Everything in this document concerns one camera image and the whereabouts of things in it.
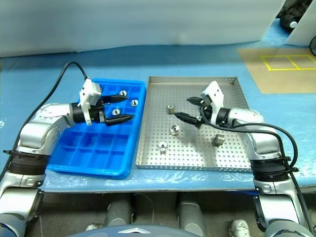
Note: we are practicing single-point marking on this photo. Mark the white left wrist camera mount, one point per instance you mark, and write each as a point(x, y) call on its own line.
point(86, 93)

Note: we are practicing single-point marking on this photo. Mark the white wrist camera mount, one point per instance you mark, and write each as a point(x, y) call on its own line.
point(86, 93)
point(214, 92)

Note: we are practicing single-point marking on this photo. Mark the white crumpled lump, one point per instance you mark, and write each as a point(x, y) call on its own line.
point(238, 225)
point(93, 226)

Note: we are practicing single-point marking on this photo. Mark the black wheeled equipment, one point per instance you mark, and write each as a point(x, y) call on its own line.
point(287, 21)

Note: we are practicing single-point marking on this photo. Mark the nut in blue tray middle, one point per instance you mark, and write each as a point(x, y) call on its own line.
point(116, 111)

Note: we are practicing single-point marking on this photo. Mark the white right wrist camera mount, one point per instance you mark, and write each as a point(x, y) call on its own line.
point(214, 92)

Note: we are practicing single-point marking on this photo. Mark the metal nut upper tray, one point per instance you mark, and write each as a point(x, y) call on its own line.
point(170, 108)

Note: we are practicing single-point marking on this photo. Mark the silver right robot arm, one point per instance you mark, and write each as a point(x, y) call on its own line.
point(264, 143)

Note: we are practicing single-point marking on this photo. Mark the dark blue rounded shell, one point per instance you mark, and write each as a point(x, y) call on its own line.
point(111, 232)

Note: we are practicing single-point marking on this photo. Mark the blue compartment tray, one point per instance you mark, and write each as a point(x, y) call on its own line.
point(98, 148)

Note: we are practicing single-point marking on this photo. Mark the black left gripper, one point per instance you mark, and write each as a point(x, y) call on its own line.
point(96, 113)

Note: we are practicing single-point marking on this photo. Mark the grey rounded cylinder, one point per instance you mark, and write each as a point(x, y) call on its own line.
point(118, 212)
point(190, 214)

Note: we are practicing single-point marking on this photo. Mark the white backdrop board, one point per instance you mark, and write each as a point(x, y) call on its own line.
point(123, 22)

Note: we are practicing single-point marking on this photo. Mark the yellow tape rectangle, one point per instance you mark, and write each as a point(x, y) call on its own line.
point(267, 64)

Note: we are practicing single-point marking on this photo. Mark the brown cardboard mat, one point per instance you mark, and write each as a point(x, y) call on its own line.
point(276, 81)

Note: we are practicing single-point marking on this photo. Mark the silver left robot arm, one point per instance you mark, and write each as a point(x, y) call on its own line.
point(32, 133)

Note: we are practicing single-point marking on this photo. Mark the white slanted board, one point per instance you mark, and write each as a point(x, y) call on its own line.
point(301, 32)

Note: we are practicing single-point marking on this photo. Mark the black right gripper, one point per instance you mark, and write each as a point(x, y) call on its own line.
point(212, 112)

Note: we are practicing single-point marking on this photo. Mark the perforated metal tray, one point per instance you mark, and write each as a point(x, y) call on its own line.
point(192, 153)

